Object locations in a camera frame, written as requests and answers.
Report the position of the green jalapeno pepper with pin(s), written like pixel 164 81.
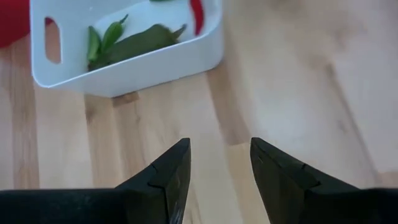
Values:
pixel 146 42

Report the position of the dark green chili pepper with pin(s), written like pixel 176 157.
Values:
pixel 93 46

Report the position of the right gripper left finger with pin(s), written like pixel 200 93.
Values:
pixel 161 199

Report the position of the white plastic bin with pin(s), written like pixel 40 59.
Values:
pixel 155 77

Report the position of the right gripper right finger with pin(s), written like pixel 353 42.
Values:
pixel 295 199

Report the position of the red chili pepper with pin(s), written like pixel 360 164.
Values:
pixel 197 15

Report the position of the red plastic bin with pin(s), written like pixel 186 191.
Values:
pixel 12 21

